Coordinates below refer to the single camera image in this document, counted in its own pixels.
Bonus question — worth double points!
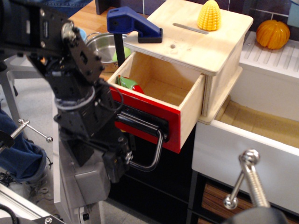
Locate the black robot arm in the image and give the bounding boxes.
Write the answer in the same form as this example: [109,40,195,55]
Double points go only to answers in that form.
[0,0,132,183]

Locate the yellow toy corn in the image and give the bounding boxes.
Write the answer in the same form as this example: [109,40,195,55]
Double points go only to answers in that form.
[197,0,221,31]

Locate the blue bar clamp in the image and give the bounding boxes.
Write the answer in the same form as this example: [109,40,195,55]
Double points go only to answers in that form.
[107,7,163,66]

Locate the person's leg in jeans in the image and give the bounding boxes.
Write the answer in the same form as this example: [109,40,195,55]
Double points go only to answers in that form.
[0,102,51,184]

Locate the wooden drawer with red front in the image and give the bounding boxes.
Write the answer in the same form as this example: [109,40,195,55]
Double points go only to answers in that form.
[108,52,206,154]

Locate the steel clamp screw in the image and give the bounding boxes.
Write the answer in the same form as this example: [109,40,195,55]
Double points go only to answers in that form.
[223,148,271,210]
[0,118,53,153]

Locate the light blue bowl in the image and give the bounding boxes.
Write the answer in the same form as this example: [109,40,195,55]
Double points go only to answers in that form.
[79,28,87,42]

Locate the light wooden box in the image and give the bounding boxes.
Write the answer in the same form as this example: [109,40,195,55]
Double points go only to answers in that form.
[125,0,253,124]

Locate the green toy in pot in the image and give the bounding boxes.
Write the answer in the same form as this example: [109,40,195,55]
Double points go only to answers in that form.
[112,46,131,63]

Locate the green and red toy pepper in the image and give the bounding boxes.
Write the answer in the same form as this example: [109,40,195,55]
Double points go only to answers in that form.
[115,75,144,94]

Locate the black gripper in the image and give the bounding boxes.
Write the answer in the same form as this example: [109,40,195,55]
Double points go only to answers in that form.
[54,79,133,183]

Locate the near steel clamp screw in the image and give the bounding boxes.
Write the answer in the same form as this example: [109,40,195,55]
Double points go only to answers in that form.
[223,148,271,210]

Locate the left steel clamp screw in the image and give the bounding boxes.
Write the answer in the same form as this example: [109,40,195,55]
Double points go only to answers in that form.
[0,118,53,153]

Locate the steel pot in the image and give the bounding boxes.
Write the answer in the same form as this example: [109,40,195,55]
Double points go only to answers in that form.
[86,32,118,73]

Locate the grey metal bracket mount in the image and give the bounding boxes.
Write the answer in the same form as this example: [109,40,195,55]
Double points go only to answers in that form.
[51,112,113,224]

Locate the orange toy pumpkin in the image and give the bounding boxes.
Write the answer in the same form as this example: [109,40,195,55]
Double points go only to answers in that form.
[256,20,290,49]

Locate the white toy sink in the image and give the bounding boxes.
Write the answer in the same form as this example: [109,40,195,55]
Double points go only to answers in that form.
[192,32,299,214]

